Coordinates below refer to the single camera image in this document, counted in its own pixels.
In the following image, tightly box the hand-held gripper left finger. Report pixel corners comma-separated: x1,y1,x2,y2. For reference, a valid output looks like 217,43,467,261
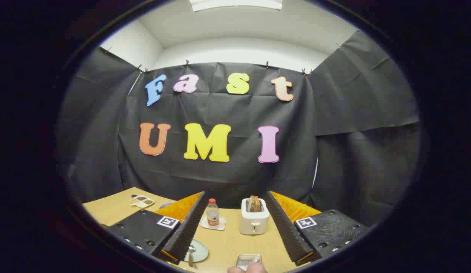
106,191,206,264

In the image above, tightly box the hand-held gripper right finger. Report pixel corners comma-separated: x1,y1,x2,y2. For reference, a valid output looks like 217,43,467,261
266,190,369,265

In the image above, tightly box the clear water bottle red cap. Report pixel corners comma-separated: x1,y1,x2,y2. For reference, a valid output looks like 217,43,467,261
206,198,220,228

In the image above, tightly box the light green plate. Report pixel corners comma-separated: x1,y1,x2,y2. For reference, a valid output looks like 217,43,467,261
183,239,209,263

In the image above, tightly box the white toaster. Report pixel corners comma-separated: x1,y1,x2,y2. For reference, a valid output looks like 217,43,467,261
240,198,270,235

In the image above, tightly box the white square coaster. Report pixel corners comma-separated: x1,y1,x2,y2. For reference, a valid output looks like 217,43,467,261
199,215,227,231

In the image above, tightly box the clear glass container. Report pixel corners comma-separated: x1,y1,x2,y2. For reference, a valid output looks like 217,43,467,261
236,254,262,270

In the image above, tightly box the white divided sauce dish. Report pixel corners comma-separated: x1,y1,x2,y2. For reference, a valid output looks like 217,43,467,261
129,195,155,209

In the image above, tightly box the black backdrop cloth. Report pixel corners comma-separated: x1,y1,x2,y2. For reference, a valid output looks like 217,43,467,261
57,30,421,228

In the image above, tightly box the ceiling light panel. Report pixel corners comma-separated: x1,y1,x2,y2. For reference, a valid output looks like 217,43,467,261
189,0,284,12

